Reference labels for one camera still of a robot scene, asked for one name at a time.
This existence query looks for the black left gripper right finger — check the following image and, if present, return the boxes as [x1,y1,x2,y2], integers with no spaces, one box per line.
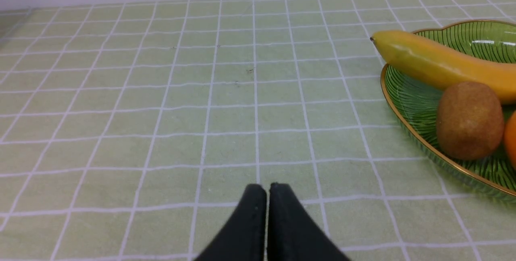
[267,182,350,261]

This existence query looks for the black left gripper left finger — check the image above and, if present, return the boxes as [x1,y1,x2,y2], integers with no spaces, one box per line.
[195,184,267,261]

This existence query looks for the green checkered tablecloth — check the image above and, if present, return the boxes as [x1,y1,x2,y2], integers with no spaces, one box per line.
[0,0,515,261]

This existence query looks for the green leaf-shaped glass plate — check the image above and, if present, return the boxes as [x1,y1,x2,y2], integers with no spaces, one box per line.
[380,20,515,204]

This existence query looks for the brown kiwi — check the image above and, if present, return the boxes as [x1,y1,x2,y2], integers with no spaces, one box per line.
[436,81,505,161]

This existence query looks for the yellow banana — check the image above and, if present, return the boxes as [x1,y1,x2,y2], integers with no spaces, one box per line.
[370,30,515,104]

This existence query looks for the orange mango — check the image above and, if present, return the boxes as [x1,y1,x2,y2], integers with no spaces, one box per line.
[503,111,516,169]

